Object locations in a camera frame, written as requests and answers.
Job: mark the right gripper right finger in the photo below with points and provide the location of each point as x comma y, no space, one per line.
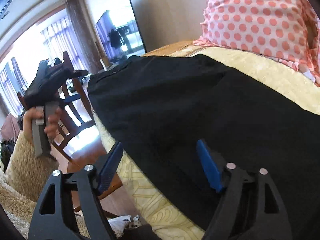
250,205

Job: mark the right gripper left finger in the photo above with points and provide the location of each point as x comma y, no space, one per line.
54,215

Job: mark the black pants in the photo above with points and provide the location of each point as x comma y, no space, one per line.
159,107

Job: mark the person's left hand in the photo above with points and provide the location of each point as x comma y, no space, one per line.
50,129

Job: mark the wooden chair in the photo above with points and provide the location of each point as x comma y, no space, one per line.
78,142

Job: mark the beige shaggy rug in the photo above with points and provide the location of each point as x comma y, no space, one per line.
23,182

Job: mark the brown curtain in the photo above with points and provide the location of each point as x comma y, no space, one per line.
83,35

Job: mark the black flat screen television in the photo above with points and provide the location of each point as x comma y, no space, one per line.
119,32

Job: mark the pink polka dot pillow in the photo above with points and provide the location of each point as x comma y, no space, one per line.
286,31

